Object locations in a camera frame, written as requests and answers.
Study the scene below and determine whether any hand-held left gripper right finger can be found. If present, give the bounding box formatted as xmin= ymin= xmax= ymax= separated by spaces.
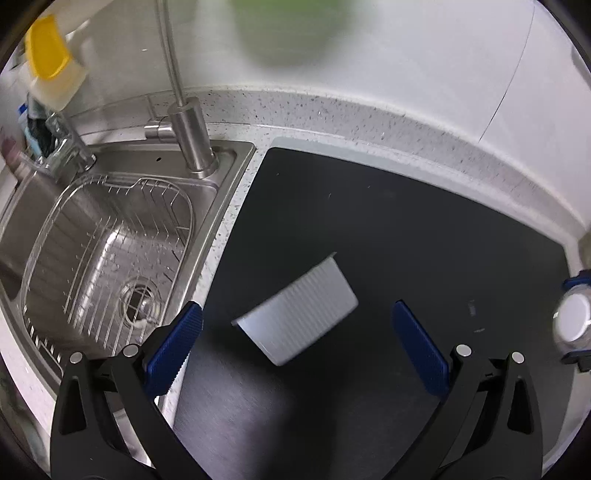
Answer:
xmin=392 ymin=300 xmax=543 ymax=480

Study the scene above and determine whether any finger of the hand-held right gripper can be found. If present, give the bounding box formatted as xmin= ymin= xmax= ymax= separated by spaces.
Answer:
xmin=560 ymin=352 xmax=591 ymax=374
xmin=562 ymin=271 xmax=591 ymax=291

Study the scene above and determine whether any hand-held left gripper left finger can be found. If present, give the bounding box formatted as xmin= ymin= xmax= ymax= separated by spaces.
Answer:
xmin=50 ymin=301 xmax=213 ymax=480

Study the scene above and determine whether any clear bottle with white cap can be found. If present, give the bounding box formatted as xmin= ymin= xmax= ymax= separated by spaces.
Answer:
xmin=553 ymin=284 xmax=591 ymax=356

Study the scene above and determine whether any translucent ribbed plastic box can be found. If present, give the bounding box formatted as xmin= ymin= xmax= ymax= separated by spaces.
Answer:
xmin=232 ymin=252 xmax=359 ymax=367

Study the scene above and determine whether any sink drain strainer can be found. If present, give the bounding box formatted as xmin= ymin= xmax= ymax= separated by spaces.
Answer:
xmin=119 ymin=276 xmax=163 ymax=325

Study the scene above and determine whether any black counter mat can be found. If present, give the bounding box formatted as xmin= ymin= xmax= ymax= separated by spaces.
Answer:
xmin=173 ymin=148 xmax=573 ymax=480

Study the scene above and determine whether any stainless steel sink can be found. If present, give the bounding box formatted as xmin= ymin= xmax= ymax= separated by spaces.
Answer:
xmin=0 ymin=141 xmax=257 ymax=462

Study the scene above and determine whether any brushed steel drinking faucet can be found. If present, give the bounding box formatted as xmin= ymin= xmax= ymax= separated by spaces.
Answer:
xmin=145 ymin=0 xmax=221 ymax=180

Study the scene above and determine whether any chrome sink faucet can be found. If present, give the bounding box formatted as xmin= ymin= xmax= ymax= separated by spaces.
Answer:
xmin=37 ymin=113 xmax=98 ymax=175

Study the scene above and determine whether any dark cloth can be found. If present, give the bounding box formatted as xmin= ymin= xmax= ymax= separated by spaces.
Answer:
xmin=28 ymin=117 xmax=58 ymax=155

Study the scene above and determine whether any pink bottle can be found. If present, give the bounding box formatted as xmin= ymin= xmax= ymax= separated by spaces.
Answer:
xmin=0 ymin=137 xmax=20 ymax=174

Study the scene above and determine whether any blue packet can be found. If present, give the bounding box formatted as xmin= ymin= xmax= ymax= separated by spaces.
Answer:
xmin=17 ymin=104 xmax=35 ymax=148

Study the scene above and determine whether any green plastic basket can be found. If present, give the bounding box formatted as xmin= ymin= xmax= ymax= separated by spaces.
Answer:
xmin=230 ymin=0 xmax=357 ymax=69

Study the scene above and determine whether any wire drain basket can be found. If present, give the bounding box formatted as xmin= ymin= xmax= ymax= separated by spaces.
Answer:
xmin=21 ymin=175 xmax=195 ymax=361

